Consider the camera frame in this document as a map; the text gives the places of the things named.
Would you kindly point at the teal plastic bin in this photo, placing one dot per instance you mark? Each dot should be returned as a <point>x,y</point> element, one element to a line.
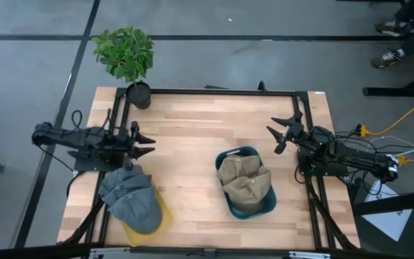
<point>273,198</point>

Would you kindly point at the green plant in black pot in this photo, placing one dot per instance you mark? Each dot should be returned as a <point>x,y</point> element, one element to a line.
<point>126,54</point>

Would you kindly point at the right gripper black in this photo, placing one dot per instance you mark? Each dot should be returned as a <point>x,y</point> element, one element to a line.
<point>295,131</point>

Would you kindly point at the silver metal bracket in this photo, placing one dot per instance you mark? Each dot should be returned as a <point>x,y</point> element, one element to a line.
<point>110,250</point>
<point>309,254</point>

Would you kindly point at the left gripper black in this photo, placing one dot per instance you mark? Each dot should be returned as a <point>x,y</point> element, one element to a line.
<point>128,144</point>

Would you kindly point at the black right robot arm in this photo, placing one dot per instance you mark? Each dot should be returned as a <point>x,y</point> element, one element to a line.
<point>350,158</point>

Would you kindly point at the black floor bar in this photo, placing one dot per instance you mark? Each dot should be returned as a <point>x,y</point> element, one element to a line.
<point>394,203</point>

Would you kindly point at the black desk leg frame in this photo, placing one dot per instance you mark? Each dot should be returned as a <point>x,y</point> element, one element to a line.
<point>397,91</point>

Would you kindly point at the black aluminium table frame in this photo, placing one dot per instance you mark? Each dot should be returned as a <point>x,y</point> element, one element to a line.
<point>228,92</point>

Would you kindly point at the person's shoe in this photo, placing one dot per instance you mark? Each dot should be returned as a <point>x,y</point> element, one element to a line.
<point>385,59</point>
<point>390,28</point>

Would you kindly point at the yellow plastic bin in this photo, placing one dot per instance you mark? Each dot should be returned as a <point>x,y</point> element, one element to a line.
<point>146,239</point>

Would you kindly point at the white flat box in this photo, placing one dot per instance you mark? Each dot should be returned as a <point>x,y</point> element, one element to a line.
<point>390,219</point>

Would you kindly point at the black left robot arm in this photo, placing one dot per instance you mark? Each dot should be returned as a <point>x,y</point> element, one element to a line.
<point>77,142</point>

